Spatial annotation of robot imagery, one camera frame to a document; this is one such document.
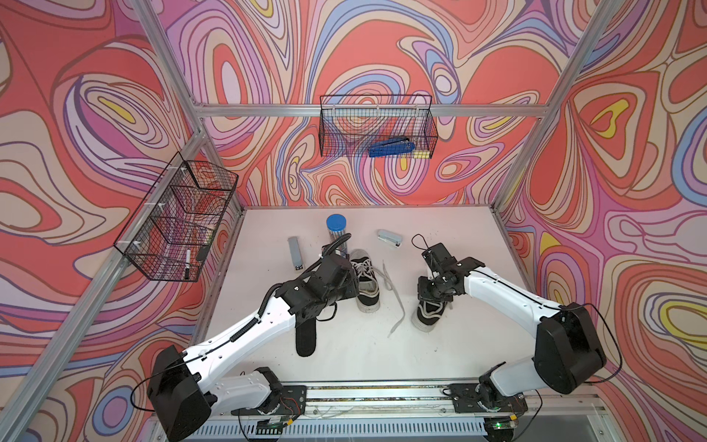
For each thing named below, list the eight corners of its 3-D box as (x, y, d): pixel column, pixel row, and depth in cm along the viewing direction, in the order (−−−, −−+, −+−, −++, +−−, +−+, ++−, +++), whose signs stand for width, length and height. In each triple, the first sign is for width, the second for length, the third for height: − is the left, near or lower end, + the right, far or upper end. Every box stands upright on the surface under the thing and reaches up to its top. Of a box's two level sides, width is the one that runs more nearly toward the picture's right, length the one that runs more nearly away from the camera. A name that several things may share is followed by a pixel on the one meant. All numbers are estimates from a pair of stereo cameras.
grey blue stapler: (375, 238, 112) (375, 232, 109) (380, 231, 114) (380, 225, 111) (398, 249, 108) (399, 243, 105) (402, 242, 110) (404, 236, 107)
